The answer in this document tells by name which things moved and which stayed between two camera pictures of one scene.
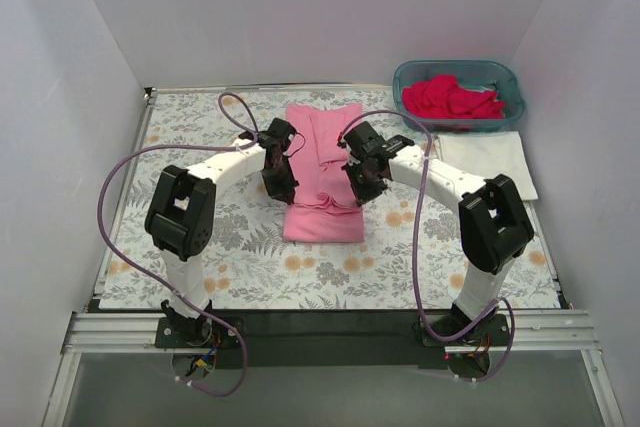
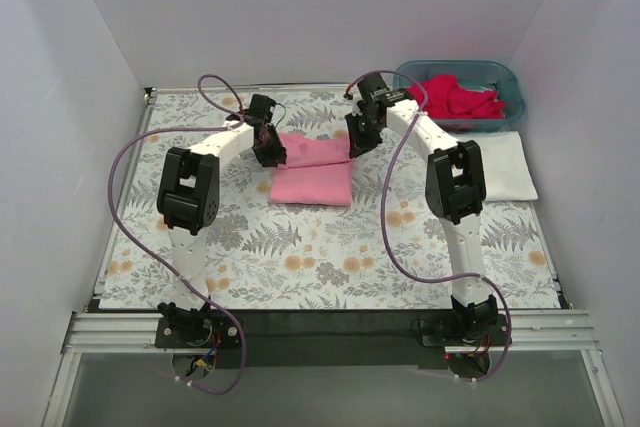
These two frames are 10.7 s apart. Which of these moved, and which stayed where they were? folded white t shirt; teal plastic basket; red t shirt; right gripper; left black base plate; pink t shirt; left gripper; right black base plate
Moved: left gripper; pink t shirt; right gripper
Stayed: red t shirt; left black base plate; right black base plate; folded white t shirt; teal plastic basket
